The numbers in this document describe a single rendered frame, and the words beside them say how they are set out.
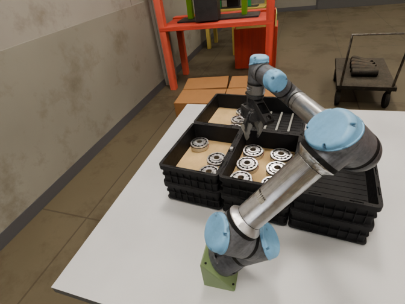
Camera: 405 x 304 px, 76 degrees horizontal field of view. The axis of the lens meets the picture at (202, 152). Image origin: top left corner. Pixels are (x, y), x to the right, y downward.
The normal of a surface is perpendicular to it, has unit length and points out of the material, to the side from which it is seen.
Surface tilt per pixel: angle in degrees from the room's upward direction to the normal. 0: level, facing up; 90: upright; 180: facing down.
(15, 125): 90
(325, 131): 37
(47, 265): 0
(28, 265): 0
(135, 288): 0
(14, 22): 90
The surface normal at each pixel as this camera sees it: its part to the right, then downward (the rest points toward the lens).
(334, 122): -0.66, -0.47
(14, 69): 0.95, 0.09
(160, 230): -0.11, -0.80
